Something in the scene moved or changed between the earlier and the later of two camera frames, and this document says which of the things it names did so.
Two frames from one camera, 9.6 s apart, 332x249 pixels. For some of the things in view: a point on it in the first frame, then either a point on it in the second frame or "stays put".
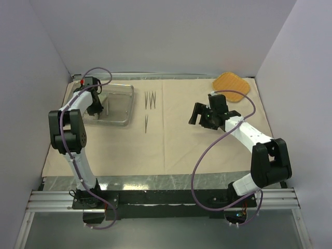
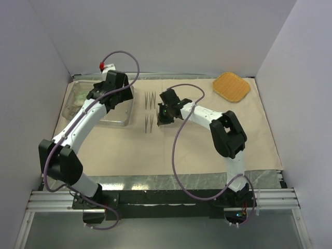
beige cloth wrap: [161, 141] stays put
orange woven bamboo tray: [227, 81] stays put
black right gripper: [199, 109] -> [161, 120]
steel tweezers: [151, 100] stays put
